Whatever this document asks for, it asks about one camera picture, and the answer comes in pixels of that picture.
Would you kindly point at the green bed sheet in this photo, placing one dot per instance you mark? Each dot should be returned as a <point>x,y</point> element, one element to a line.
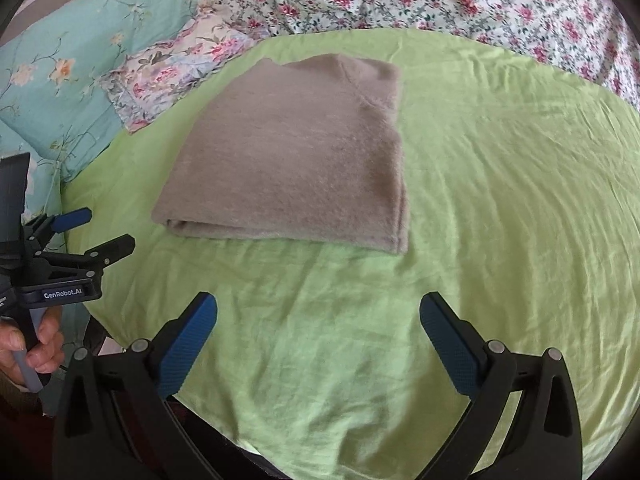
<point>524,198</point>

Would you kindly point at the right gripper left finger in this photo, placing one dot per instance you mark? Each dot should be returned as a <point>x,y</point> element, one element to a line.
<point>114,421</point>

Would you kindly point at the white red floral quilt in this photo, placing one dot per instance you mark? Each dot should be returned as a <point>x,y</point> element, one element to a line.
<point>589,38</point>

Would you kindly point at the teal floral pillow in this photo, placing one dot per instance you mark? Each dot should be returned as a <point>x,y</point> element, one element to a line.
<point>52,106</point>

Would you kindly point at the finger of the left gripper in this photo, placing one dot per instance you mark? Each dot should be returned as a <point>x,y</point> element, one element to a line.
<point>44,227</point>
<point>94,259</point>

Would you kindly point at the pastel floral cloth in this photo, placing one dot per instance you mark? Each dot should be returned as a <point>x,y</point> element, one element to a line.
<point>154,79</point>

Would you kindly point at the beige knit sweater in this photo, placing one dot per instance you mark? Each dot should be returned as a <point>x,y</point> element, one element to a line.
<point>307,150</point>

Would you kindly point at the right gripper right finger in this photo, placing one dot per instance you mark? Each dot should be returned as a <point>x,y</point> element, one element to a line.
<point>544,440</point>

